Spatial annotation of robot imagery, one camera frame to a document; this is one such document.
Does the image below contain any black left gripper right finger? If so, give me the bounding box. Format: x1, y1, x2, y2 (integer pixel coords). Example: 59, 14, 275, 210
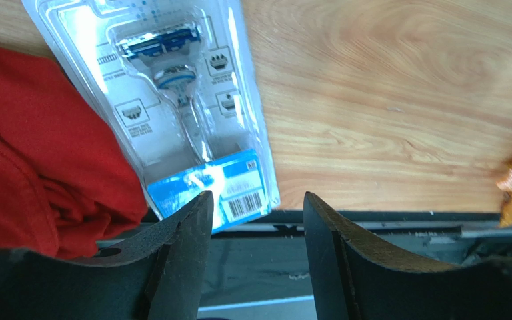
303, 192, 512, 319

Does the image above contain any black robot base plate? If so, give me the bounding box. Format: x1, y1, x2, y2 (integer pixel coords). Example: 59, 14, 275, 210
96, 208, 512, 320

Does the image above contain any red cloth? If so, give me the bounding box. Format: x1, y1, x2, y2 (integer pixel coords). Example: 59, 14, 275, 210
0, 47, 148, 259

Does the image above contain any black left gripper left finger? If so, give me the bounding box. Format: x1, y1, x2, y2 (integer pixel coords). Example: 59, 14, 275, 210
0, 191, 214, 319

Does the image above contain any Gillette razor blister pack front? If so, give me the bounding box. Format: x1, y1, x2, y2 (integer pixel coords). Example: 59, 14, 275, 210
23, 0, 281, 233

